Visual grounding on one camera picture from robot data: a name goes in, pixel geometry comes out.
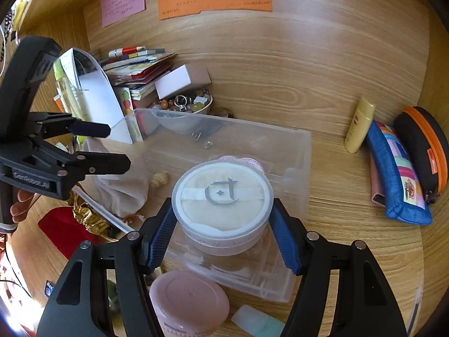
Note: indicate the wooden desktop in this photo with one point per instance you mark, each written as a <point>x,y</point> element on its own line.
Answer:
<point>336,252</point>

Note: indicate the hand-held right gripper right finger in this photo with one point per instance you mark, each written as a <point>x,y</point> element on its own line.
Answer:
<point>285,240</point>

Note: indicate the clear plastic box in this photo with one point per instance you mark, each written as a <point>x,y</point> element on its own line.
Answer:
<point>284,154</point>

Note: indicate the small white box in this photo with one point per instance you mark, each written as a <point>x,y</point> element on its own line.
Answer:
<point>180,79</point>

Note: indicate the red pouch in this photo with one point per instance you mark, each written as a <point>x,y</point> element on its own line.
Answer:
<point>63,231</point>

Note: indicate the blue patchwork pouch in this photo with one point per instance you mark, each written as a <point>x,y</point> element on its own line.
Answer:
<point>400,179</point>

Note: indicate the orange tube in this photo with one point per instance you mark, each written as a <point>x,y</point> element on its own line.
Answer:
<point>58,102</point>

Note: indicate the white folded paper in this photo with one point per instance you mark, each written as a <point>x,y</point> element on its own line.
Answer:
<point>98,94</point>

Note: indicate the pink round jar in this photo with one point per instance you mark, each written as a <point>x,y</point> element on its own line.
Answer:
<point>189,302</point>

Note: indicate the multicoloured pen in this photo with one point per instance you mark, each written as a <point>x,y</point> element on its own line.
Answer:
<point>133,51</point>

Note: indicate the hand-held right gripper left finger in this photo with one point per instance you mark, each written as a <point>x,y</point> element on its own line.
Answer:
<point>160,233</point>

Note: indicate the pink paper note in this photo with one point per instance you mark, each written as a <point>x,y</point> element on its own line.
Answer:
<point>122,1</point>

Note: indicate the gold foil wrapper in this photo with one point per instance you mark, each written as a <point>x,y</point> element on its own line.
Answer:
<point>87,217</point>

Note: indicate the yellow tube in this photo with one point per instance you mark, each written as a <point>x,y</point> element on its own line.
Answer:
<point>359,126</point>

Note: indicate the green plastic bottle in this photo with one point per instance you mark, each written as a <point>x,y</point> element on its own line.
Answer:
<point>113,300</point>

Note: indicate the white cloth bag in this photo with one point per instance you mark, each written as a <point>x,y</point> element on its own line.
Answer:
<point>119,189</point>

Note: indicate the stack of booklets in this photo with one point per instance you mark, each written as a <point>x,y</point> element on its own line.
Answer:
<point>143,72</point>

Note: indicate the black orange zip case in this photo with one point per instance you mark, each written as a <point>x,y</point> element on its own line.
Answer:
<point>421,140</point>

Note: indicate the small cream trinket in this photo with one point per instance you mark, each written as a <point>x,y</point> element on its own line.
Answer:
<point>160,179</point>

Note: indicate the white bottle with blue tip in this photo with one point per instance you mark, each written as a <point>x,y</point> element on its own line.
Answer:
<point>221,196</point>

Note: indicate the person's left hand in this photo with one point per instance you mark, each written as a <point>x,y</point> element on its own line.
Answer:
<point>21,205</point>

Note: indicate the fruit print booklet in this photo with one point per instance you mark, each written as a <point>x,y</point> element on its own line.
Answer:
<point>125,101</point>

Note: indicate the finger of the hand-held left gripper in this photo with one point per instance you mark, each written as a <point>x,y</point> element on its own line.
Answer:
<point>89,130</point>
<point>105,164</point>

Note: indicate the bowl of beads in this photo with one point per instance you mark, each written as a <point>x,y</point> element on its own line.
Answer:
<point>189,103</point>

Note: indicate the small mint bottle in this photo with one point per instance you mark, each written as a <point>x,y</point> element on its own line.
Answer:
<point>256,323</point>

